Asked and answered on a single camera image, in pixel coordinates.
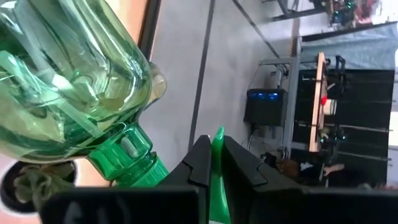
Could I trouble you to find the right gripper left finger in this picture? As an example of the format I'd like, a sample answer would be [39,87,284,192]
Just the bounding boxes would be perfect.
[157,134,213,189]

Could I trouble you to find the grey cloth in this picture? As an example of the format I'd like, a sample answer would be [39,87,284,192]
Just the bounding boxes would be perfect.
[300,21,398,71]

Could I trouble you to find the black computer tower blue lights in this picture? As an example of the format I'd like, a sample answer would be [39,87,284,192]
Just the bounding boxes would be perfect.
[243,88,289,127]

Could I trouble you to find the green spray bottle white trigger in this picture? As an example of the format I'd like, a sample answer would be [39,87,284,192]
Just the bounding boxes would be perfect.
[0,0,233,224]

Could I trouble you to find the person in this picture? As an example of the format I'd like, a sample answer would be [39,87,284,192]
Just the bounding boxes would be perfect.
[322,163,374,189]

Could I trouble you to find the grey metal table frame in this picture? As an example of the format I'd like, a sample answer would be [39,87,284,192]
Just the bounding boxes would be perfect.
[259,55,301,156]

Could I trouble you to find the black backdrop curtain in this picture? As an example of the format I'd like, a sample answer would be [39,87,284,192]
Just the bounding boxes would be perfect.
[294,68,396,187]

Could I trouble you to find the green succulent plant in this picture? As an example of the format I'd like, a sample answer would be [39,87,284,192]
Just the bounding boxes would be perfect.
[12,163,75,212]

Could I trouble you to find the white plant pot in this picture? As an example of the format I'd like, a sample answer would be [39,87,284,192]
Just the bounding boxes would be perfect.
[0,160,78,216]

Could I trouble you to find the wooden far table top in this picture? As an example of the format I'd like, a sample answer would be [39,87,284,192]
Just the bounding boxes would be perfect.
[308,52,327,153]

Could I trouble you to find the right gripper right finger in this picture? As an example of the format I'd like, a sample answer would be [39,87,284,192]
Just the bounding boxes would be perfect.
[223,135,305,224]

